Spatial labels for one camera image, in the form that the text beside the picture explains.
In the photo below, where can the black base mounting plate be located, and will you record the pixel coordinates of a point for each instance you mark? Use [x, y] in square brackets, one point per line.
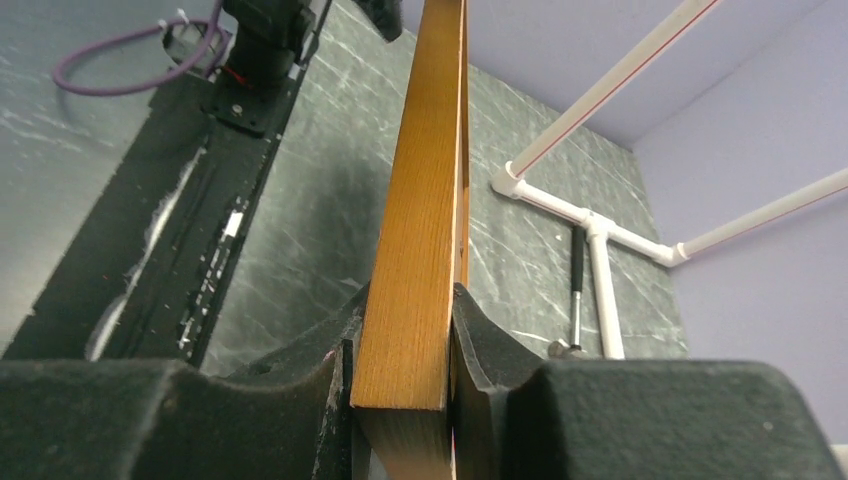
[147, 273]

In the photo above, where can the white pvc pipe stand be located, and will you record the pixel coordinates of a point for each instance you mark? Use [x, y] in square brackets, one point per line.
[598, 230]

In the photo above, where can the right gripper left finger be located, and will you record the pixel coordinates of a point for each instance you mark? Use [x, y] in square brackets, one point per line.
[284, 416]

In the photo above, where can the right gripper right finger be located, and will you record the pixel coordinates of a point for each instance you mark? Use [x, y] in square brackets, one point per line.
[518, 416]

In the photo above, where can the brown wooden picture frame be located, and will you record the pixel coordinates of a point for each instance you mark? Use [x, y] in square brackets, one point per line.
[400, 387]

